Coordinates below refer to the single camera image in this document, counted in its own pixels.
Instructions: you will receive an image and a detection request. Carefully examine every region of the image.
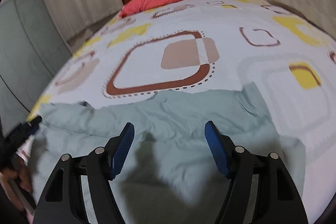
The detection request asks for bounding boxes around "frosted glass wardrobe door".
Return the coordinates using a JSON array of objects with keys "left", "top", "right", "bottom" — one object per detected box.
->
[{"left": 1, "top": 0, "right": 71, "bottom": 132}]

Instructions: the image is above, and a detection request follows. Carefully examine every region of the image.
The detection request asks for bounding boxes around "light green puffer jacket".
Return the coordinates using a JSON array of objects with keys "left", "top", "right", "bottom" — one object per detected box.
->
[{"left": 29, "top": 83, "right": 306, "bottom": 223}]

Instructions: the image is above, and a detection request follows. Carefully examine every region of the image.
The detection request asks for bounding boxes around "patterned white bed sheet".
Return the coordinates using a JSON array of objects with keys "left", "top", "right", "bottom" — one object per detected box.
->
[{"left": 33, "top": 0, "right": 335, "bottom": 223}]

